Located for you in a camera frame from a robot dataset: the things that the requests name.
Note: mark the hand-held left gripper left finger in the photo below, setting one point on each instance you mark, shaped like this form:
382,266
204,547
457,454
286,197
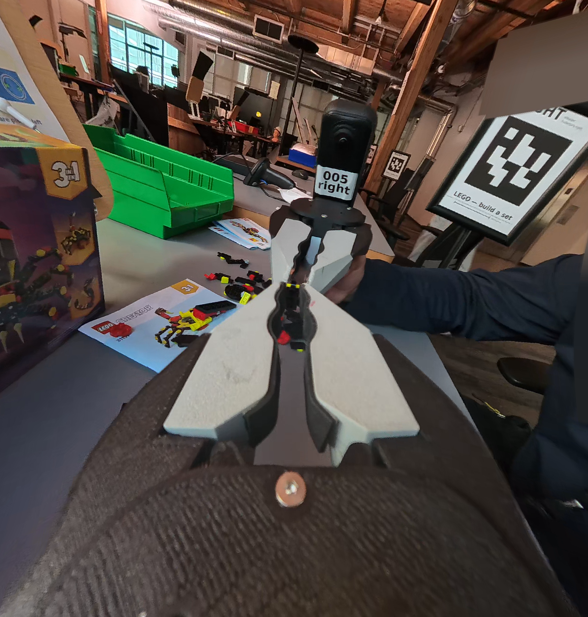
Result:
226,381

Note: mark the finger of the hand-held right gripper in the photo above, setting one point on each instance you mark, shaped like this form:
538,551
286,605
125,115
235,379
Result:
284,250
335,258

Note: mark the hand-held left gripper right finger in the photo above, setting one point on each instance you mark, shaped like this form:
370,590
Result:
356,381

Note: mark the black yellow lego leg assembly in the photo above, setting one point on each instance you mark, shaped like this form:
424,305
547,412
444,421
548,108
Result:
290,308

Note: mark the pile of lego pieces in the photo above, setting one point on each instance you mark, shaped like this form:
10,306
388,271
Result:
234,291

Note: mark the person's right forearm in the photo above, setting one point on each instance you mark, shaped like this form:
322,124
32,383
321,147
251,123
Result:
443,303

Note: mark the black lego slope tile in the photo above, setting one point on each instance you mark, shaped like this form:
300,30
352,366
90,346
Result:
185,340

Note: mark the black long lego plate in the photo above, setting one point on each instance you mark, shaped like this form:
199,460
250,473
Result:
217,307

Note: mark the red round lego piece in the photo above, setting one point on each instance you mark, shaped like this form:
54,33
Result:
122,330

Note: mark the lego set box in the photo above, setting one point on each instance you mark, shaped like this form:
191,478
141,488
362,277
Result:
33,265

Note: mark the person's right hand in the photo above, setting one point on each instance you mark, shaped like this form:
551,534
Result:
352,282

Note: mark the spider cover instruction booklet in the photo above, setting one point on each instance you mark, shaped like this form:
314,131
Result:
246,234

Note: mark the white crumpled paper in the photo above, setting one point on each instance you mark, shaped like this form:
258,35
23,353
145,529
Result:
291,195

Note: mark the small marker sign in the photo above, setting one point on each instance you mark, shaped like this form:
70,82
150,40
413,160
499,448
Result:
396,165

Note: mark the thin instruction booklet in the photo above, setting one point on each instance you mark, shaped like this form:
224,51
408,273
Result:
217,230

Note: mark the handheld barcode scanner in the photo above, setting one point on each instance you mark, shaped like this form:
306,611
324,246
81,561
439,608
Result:
265,171

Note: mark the scorpion cover instruction booklet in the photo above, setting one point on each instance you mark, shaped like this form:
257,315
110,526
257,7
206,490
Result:
139,313

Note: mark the black sign stand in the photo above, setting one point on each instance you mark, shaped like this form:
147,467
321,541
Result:
448,241

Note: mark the green plastic bin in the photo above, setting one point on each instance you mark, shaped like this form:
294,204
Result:
178,193

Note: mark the black chair armrest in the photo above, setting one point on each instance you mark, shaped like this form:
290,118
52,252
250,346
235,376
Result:
520,373

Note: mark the framed marker sign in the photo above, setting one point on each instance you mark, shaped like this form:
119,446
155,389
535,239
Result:
515,159

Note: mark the person's torso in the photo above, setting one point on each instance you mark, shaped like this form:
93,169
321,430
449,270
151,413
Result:
549,472

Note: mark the printed instruction sheet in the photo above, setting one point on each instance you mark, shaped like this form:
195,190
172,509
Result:
5,82

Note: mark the wall air vent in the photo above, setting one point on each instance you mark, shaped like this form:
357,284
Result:
269,29

